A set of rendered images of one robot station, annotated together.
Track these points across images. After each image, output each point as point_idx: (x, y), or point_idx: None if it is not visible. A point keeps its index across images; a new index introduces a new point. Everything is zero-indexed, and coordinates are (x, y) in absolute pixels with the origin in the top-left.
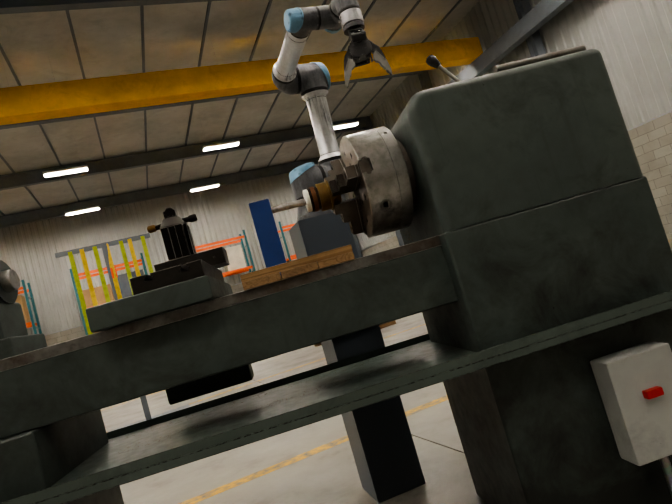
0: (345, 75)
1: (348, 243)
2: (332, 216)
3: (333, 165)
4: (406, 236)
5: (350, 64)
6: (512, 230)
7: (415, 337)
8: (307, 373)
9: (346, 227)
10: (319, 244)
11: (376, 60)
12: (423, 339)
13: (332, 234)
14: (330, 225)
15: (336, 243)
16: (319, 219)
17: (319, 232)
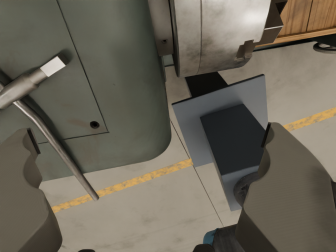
0: (308, 149)
1: (217, 145)
2: (238, 166)
3: (275, 13)
4: (161, 62)
5: (291, 208)
6: None
7: (172, 65)
8: (255, 50)
9: (219, 158)
10: (252, 140)
11: (38, 190)
12: (167, 65)
13: (237, 150)
14: (240, 157)
15: (232, 143)
16: (256, 161)
17: (254, 149)
